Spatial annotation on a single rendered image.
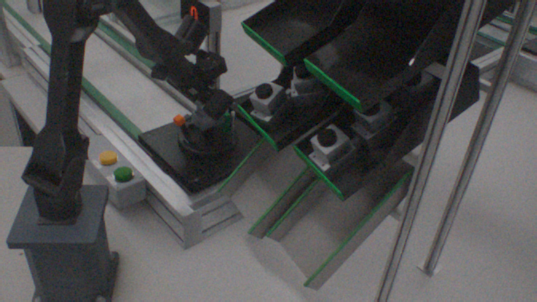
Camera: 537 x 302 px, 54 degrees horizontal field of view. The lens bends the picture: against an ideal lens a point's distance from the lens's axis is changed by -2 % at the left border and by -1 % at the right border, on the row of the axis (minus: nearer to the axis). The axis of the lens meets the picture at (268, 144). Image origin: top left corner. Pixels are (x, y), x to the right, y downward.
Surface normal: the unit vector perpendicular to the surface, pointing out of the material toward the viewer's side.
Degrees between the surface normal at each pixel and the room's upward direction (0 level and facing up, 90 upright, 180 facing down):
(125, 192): 90
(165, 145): 0
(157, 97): 0
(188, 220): 90
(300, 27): 25
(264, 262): 0
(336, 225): 45
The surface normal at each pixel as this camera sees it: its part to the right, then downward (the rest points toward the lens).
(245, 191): -0.56, -0.39
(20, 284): 0.07, -0.80
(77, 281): 0.08, 0.60
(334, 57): -0.30, -0.62
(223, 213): 0.65, 0.49
